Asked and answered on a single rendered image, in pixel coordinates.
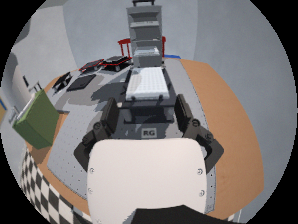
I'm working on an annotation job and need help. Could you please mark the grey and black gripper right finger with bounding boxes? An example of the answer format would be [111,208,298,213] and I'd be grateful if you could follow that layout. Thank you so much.
[174,94,224,175]

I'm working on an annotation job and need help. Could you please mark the white microplate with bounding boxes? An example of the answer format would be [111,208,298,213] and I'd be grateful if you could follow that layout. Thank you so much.
[134,46,160,57]
[125,67,169,101]

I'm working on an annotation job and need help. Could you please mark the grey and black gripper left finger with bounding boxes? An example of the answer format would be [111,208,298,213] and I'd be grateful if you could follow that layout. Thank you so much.
[73,97,120,172]

